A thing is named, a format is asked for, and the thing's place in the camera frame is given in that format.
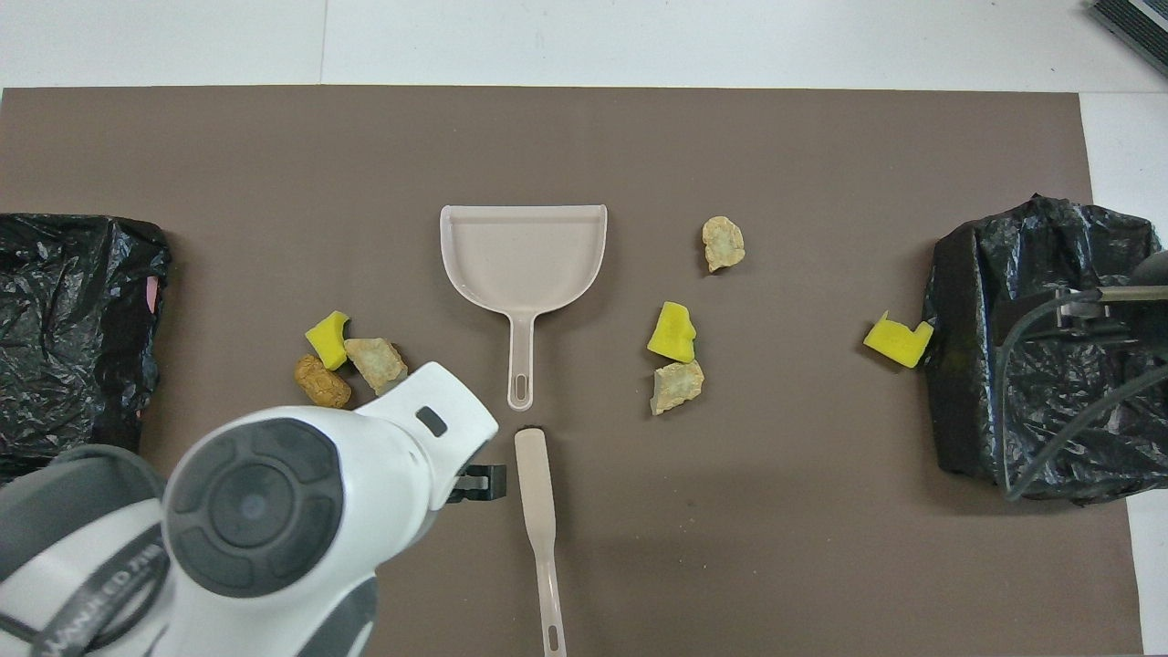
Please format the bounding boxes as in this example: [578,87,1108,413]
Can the beige hand brush black bristles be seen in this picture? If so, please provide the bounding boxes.
[514,426,568,657]

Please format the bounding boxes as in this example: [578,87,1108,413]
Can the dark ribbed vent panel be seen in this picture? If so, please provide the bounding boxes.
[1088,0,1168,76]

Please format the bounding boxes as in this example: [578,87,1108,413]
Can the brown cork piece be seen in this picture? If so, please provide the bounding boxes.
[294,354,352,410]

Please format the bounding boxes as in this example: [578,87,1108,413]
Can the grey-beige foam rock chunk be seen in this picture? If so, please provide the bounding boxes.
[344,337,410,397]

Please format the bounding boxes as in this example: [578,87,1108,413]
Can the black bag bin pink spot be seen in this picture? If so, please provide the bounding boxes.
[0,213,172,485]

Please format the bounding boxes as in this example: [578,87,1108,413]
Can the small curved yellow sponge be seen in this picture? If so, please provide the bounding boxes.
[305,310,351,370]

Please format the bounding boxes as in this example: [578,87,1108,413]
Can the beige foam rock chunk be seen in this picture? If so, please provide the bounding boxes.
[650,359,705,417]

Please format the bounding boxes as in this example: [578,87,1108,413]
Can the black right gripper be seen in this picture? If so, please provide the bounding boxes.
[993,292,1168,348]

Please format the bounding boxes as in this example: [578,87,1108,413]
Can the black bag lined bin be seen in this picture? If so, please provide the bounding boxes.
[922,193,1168,505]

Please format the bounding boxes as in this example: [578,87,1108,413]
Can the rounded beige foam chunk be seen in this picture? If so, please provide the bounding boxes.
[701,215,746,273]

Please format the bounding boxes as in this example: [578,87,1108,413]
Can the thick yellow sponge chunk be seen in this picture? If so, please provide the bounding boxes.
[647,301,697,364]

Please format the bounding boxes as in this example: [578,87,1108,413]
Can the L-shaped yellow sponge piece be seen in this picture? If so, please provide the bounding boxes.
[863,310,935,370]

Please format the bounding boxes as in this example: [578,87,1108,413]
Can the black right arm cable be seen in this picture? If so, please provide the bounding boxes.
[995,287,1168,501]

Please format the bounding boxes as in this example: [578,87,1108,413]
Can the beige plastic dustpan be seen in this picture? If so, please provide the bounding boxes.
[440,204,609,412]

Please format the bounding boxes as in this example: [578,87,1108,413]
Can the large brown table mat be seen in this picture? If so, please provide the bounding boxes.
[0,86,1143,657]

